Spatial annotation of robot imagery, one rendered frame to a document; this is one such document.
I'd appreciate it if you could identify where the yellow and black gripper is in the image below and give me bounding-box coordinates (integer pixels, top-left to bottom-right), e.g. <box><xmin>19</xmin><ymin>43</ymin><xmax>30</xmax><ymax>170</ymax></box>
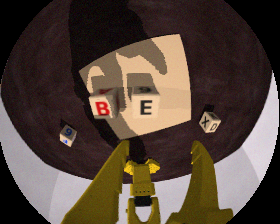
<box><xmin>61</xmin><ymin>140</ymin><xmax>234</xmax><ymax>224</ymax></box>

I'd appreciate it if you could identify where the tan flat mat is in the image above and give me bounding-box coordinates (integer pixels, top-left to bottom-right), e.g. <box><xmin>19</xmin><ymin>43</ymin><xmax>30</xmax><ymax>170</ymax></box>
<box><xmin>79</xmin><ymin>34</ymin><xmax>191</xmax><ymax>140</ymax></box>

